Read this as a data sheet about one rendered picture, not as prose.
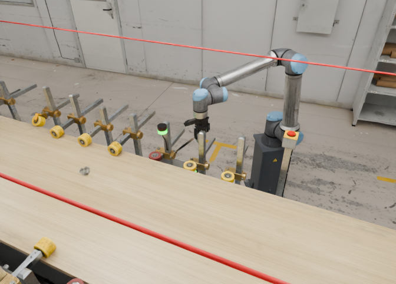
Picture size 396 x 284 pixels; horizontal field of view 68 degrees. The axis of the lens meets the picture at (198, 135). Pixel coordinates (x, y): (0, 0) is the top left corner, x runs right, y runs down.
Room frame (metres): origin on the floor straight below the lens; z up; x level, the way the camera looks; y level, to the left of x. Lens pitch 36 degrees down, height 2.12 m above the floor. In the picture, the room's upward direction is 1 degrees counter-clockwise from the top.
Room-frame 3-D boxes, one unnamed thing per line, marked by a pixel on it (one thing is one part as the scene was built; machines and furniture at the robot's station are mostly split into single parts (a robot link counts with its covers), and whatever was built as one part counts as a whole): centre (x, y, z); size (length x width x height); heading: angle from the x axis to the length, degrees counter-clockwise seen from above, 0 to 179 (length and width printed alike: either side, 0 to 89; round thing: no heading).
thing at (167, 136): (1.57, 0.20, 0.87); 0.03 x 0.03 x 0.48; 66
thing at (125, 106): (1.84, 0.67, 0.95); 0.50 x 0.04 x 0.04; 156
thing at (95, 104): (1.94, 0.90, 0.95); 0.50 x 0.04 x 0.04; 156
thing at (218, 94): (1.61, -0.12, 1.27); 0.12 x 0.12 x 0.09; 24
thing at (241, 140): (1.36, -0.25, 0.89); 0.03 x 0.03 x 0.48; 66
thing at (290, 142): (1.25, -0.49, 1.18); 0.07 x 0.07 x 0.08; 66
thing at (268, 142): (2.02, -0.64, 0.65); 0.19 x 0.19 x 0.10
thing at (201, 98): (1.56, -0.02, 1.27); 0.10 x 0.09 x 0.12; 114
